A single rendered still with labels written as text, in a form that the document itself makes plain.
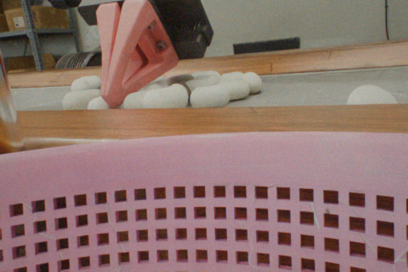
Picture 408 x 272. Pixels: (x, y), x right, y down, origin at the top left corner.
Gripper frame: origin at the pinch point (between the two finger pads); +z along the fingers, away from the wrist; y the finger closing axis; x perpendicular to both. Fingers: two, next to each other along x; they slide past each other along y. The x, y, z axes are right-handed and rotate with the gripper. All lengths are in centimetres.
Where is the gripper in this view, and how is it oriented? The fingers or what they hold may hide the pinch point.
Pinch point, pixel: (113, 93)
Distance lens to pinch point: 27.6
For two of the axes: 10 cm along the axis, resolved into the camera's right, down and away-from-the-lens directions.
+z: -2.4, 8.2, -5.2
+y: 9.1, 0.1, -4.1
